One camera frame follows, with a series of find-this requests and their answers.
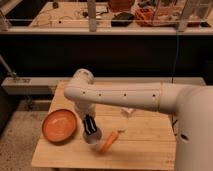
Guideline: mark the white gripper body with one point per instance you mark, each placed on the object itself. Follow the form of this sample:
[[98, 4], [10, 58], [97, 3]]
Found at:
[[83, 108]]

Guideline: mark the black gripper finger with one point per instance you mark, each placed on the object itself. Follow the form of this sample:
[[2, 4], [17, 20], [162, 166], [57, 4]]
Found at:
[[86, 125], [91, 124]]

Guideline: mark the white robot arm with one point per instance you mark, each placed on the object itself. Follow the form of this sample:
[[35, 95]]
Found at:
[[191, 104]]

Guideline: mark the white ceramic cup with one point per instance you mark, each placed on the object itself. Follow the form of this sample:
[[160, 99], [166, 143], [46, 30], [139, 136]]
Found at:
[[93, 140]]

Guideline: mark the orange carrot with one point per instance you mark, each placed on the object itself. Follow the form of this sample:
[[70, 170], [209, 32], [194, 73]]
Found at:
[[110, 140]]

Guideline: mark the orange bowl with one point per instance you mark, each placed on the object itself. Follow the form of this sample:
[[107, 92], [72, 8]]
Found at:
[[59, 125]]

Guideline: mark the wooden table board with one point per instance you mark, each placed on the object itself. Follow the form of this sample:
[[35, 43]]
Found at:
[[146, 142]]

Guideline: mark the metal clamp stand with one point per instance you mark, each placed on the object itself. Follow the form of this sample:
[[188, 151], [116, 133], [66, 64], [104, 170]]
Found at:
[[12, 73]]

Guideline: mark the black object on shelf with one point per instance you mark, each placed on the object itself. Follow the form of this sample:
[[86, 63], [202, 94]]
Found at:
[[122, 19]]

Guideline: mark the orange box on shelf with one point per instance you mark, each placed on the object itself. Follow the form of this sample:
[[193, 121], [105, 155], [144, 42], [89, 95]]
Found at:
[[152, 18]]

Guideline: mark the grey bench rail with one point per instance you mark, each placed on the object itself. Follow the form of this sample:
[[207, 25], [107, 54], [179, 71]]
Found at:
[[47, 85]]

